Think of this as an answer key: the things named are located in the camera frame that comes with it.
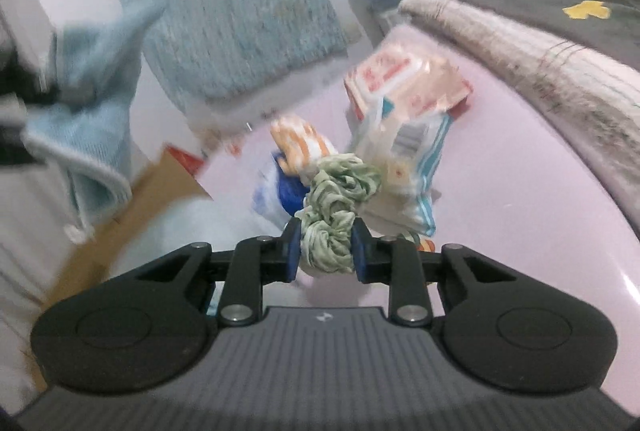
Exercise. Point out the blue striped clear packet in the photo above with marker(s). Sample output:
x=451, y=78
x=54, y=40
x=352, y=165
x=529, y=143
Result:
x=400, y=171

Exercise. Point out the green scrunchie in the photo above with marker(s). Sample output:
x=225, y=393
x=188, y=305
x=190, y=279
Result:
x=330, y=211

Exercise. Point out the cardboard box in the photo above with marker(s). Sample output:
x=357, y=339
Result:
x=150, y=191

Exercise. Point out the orange striped white sock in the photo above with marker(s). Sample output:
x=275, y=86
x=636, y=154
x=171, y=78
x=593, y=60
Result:
x=300, y=141

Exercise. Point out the white stitched quilt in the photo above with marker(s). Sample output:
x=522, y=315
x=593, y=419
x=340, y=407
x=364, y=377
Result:
x=550, y=76

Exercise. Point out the red snack packet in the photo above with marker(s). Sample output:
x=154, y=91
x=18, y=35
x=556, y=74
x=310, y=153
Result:
x=187, y=159

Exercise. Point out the blue checked towel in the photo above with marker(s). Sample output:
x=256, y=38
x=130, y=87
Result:
x=95, y=126

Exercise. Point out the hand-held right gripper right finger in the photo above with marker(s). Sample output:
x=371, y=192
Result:
x=360, y=256

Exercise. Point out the red white wipes packet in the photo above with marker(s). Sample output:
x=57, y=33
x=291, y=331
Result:
x=405, y=81

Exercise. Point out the teal patterned cloth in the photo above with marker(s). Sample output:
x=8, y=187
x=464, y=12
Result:
x=240, y=11

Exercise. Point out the dark blue plastic packet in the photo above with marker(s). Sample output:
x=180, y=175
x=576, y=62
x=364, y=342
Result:
x=281, y=197

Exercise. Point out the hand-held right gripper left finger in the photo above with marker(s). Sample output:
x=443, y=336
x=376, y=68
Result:
x=293, y=252

